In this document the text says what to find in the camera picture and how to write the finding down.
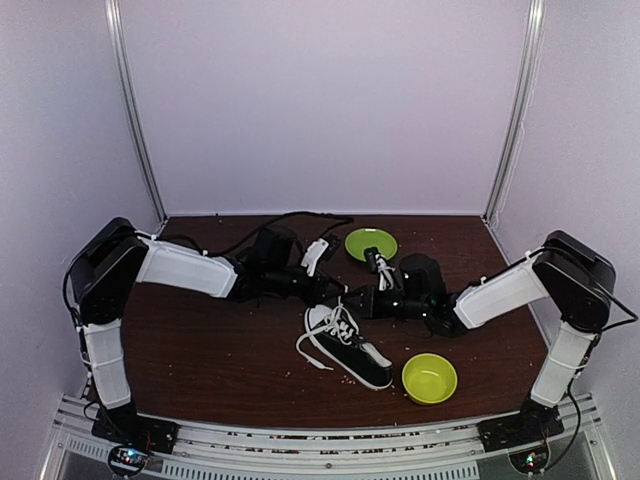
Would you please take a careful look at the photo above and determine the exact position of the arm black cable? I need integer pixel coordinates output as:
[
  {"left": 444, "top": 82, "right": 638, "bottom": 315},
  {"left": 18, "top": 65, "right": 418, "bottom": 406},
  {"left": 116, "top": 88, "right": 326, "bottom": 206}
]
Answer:
[
  {"left": 62, "top": 211, "right": 356, "bottom": 311},
  {"left": 542, "top": 239, "right": 640, "bottom": 451}
]

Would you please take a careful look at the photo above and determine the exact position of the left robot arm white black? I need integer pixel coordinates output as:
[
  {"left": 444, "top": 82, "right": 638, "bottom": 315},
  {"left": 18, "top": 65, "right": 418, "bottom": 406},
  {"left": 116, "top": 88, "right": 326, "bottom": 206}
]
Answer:
[{"left": 62, "top": 217, "right": 345, "bottom": 444}]

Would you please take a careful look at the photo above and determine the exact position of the white shoelace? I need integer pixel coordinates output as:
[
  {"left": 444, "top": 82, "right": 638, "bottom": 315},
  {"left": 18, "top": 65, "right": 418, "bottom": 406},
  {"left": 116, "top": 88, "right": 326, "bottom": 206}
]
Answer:
[{"left": 295, "top": 302, "right": 367, "bottom": 372}]

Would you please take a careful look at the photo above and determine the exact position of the aluminium frame post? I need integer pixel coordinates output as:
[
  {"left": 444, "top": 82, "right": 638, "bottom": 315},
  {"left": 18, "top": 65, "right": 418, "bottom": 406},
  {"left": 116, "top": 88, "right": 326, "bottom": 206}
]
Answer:
[
  {"left": 104, "top": 0, "right": 168, "bottom": 224},
  {"left": 483, "top": 0, "right": 546, "bottom": 227}
]

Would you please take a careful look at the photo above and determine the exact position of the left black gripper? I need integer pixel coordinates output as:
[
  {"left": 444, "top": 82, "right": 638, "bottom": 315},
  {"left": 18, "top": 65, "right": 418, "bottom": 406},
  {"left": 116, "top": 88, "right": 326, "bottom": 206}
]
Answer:
[{"left": 265, "top": 265, "right": 347, "bottom": 309}]

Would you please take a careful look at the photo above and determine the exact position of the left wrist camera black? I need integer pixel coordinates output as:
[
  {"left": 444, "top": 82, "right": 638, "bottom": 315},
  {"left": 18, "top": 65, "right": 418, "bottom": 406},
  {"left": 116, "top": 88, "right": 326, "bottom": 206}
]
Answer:
[{"left": 249, "top": 224, "right": 337, "bottom": 276}]

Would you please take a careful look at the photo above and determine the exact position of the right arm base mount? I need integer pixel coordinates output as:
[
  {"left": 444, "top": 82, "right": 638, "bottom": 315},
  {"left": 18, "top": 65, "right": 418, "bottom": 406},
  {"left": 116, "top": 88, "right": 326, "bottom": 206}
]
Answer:
[{"left": 477, "top": 412, "right": 565, "bottom": 452}]

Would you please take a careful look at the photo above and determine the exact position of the black white canvas sneaker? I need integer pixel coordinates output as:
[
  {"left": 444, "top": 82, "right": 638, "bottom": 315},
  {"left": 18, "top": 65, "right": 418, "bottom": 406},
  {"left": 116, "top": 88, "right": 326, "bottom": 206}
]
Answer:
[{"left": 295, "top": 304, "right": 393, "bottom": 391}]

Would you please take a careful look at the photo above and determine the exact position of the green plate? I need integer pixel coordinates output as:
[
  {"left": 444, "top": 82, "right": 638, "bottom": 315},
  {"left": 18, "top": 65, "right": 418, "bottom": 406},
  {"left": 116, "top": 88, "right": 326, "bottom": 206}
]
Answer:
[{"left": 344, "top": 228, "right": 399, "bottom": 262}]

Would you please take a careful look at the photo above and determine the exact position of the left aluminium frame post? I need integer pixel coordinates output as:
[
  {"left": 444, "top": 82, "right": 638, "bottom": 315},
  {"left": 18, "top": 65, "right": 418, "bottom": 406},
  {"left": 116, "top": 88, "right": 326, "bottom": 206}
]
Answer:
[{"left": 104, "top": 0, "right": 168, "bottom": 224}]

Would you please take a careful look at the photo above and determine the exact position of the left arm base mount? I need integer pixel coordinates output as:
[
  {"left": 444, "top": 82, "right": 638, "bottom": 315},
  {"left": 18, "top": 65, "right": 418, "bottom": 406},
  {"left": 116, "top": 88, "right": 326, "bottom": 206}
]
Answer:
[{"left": 91, "top": 412, "right": 179, "bottom": 454}]

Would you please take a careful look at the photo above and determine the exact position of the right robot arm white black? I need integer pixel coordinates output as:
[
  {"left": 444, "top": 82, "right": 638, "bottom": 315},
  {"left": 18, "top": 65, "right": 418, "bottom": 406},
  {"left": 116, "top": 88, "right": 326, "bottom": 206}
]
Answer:
[{"left": 345, "top": 230, "right": 617, "bottom": 442}]

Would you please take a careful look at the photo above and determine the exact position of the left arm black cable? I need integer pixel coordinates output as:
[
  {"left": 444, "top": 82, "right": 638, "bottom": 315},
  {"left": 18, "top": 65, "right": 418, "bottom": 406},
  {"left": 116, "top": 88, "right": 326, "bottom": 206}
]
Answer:
[{"left": 62, "top": 211, "right": 356, "bottom": 311}]

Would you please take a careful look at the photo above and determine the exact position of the yellow-green bowl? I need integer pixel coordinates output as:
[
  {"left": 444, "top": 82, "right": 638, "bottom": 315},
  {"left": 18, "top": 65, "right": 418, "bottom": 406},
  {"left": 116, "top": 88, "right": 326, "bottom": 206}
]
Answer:
[{"left": 401, "top": 353, "right": 458, "bottom": 405}]

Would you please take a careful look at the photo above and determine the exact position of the right aluminium frame post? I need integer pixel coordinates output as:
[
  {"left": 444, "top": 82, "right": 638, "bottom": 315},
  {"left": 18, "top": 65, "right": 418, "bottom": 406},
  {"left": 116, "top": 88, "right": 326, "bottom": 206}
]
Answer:
[{"left": 483, "top": 0, "right": 546, "bottom": 227}]

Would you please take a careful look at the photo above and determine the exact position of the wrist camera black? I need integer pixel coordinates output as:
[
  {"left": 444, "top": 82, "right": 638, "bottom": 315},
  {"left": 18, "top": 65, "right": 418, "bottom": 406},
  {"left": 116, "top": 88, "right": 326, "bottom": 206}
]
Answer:
[
  {"left": 363, "top": 246, "right": 444, "bottom": 301},
  {"left": 249, "top": 224, "right": 337, "bottom": 276}
]

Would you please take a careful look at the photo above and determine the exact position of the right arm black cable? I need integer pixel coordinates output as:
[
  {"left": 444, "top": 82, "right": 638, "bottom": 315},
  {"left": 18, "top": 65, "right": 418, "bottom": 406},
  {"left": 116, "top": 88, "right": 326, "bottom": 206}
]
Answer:
[{"left": 542, "top": 239, "right": 640, "bottom": 451}]

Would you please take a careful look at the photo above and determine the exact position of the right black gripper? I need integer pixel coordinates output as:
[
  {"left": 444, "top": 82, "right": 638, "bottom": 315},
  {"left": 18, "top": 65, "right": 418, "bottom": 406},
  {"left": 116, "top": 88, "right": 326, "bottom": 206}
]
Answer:
[{"left": 341, "top": 285, "right": 429, "bottom": 321}]

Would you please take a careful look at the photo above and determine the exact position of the front aluminium rail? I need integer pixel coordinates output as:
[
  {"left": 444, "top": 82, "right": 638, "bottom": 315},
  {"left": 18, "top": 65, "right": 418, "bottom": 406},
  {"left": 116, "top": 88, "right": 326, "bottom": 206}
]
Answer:
[{"left": 49, "top": 392, "right": 616, "bottom": 480}]

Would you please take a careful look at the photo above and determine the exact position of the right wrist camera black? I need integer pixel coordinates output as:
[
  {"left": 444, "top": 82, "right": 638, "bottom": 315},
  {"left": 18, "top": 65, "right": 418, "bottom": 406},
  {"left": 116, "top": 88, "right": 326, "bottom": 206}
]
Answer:
[{"left": 363, "top": 246, "right": 444, "bottom": 301}]

